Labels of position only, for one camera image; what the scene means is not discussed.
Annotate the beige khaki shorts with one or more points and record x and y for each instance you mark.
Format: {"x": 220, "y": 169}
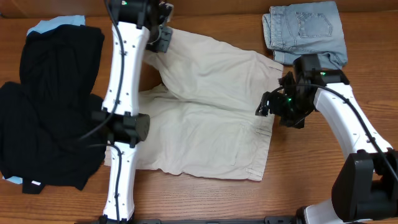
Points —
{"x": 202, "y": 115}

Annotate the folded light denim shorts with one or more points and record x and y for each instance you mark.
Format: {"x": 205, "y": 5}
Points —
{"x": 308, "y": 28}

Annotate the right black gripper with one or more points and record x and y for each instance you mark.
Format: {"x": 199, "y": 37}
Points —
{"x": 297, "y": 121}

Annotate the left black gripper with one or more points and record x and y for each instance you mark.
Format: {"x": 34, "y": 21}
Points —
{"x": 165, "y": 44}

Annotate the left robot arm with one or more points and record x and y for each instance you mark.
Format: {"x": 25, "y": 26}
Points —
{"x": 137, "y": 26}

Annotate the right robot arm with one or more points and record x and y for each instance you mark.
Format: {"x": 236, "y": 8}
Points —
{"x": 366, "y": 187}

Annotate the black garment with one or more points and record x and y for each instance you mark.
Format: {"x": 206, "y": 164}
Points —
{"x": 46, "y": 109}

